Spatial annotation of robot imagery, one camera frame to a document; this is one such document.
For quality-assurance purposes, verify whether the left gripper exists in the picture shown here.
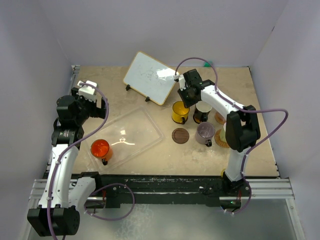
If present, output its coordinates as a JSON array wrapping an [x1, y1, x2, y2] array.
[[71, 88, 107, 126]]

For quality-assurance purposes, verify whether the white cup black handle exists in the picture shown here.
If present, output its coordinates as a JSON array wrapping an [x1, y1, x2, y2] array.
[[193, 101, 213, 124]]

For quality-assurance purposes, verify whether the yellow transparent cup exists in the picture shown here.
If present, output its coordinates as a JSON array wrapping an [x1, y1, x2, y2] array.
[[171, 101, 190, 125]]

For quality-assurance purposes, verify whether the tan cork coaster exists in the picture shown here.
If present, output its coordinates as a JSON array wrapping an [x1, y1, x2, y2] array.
[[214, 112, 226, 125]]

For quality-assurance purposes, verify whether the purple cup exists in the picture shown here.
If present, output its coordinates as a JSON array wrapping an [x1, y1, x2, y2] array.
[[195, 122, 216, 147]]

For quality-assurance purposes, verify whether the orange transparent cup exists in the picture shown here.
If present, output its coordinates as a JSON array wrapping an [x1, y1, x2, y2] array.
[[90, 139, 113, 166]]

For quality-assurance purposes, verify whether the woven rattan coaster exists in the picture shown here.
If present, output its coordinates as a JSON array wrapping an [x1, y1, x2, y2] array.
[[214, 129, 229, 148]]

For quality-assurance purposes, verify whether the pale yellow cup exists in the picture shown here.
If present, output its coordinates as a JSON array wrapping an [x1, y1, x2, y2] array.
[[219, 123, 227, 143]]

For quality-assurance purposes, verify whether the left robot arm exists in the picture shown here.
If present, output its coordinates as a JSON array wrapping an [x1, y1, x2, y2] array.
[[27, 82, 109, 240]]

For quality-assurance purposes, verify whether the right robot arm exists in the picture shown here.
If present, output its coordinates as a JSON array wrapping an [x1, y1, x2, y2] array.
[[173, 69, 261, 196]]

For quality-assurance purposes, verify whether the dark brown ringed coaster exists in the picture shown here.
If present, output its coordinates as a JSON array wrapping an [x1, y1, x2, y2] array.
[[171, 128, 190, 144]]

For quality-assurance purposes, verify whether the small whiteboard on stand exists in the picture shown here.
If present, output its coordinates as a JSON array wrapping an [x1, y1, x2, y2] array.
[[123, 51, 176, 106]]

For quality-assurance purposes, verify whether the clear plastic tray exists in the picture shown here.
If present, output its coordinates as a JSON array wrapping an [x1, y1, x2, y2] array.
[[81, 106, 164, 174]]

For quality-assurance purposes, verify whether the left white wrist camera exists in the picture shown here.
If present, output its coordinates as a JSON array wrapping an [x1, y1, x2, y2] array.
[[77, 80, 98, 102]]

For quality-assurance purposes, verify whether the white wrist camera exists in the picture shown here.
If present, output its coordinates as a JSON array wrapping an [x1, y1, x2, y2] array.
[[77, 80, 98, 102], [173, 73, 186, 91]]

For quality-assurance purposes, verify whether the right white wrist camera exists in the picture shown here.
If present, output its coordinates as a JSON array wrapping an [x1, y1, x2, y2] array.
[[173, 73, 186, 91]]

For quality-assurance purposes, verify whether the green object at wall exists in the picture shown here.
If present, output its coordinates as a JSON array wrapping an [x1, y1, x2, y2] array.
[[203, 61, 213, 68]]

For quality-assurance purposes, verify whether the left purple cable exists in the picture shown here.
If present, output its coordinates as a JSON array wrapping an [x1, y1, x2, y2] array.
[[46, 82, 136, 240]]

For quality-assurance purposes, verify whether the purple cable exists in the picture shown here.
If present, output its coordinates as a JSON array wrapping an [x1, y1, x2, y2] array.
[[46, 82, 136, 240], [174, 57, 289, 216]]

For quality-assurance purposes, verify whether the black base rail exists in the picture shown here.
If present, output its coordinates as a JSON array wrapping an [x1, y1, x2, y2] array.
[[72, 173, 252, 210]]

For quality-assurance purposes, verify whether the aluminium frame rail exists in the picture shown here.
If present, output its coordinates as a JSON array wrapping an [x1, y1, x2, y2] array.
[[248, 178, 295, 200]]

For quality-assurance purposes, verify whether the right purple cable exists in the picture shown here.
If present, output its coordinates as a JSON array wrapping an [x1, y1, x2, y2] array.
[[174, 57, 289, 216]]

